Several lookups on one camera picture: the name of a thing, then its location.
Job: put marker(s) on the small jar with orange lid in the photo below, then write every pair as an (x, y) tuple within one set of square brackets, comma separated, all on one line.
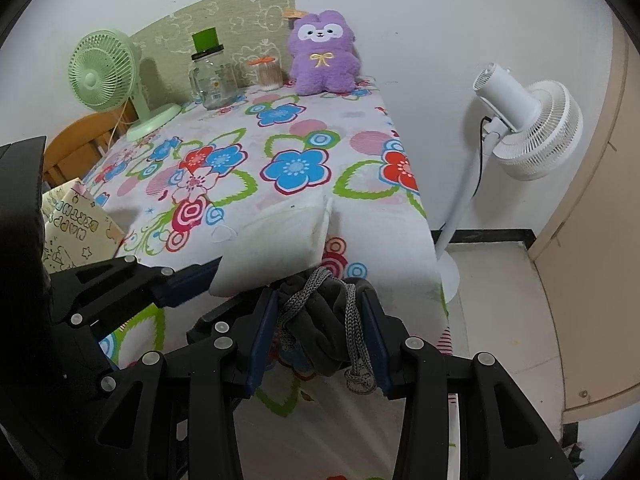
[(265, 74)]

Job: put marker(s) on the purple plush toy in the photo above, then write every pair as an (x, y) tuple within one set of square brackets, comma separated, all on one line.
[(322, 60)]

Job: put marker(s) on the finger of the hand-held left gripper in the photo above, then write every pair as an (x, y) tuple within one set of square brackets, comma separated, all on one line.
[(220, 321), (190, 280)]

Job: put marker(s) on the yellow patterned gift bag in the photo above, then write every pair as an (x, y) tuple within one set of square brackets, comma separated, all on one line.
[(75, 230)]

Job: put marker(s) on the glass jar with green lid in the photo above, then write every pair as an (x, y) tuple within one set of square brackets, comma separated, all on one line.
[(212, 85)]

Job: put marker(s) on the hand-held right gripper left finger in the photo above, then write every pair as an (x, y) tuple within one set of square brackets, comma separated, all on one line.
[(262, 340)]

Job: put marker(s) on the white cloth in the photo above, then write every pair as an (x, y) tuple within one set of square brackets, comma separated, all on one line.
[(275, 250)]

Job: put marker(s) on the green desk fan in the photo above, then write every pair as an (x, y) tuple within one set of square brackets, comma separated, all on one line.
[(95, 77)]

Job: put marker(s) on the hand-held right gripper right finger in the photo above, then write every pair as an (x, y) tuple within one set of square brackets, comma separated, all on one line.
[(374, 342)]

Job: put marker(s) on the orange paper tag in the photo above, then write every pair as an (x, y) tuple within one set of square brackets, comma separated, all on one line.
[(292, 14)]

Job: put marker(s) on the beige door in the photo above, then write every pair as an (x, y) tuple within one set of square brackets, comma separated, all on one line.
[(600, 235)]

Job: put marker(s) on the wooden chair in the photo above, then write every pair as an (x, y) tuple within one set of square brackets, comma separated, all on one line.
[(75, 145)]

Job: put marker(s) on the green patterned board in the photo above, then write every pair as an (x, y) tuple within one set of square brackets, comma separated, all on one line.
[(170, 30)]

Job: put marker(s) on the white standing fan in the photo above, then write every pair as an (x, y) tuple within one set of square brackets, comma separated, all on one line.
[(505, 95)]

